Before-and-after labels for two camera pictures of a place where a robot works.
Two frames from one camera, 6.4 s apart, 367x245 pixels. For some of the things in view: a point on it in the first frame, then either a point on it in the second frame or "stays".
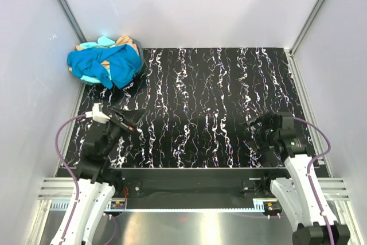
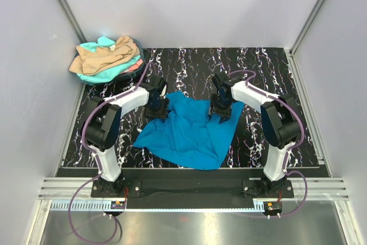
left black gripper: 117,122 to 156,110
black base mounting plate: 198,183 stays
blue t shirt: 124,61 to 190,136
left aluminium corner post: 64,6 stays
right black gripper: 258,126 to 219,108
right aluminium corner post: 315,8 stays
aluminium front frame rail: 336,189 stays
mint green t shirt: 102,42 stays
